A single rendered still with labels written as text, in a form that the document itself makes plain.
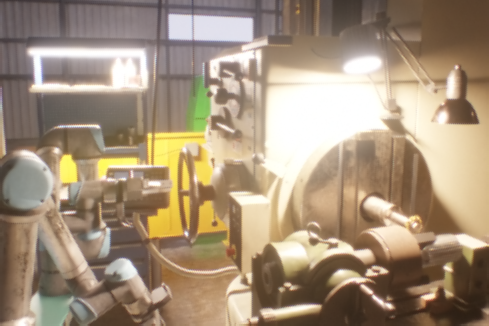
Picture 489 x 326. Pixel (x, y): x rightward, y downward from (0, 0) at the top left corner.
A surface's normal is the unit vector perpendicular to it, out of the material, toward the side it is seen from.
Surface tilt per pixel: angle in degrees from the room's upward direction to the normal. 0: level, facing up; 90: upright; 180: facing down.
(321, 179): 90
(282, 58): 90
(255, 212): 90
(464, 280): 90
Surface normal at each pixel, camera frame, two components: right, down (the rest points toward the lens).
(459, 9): 0.31, 0.14
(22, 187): 0.57, -0.01
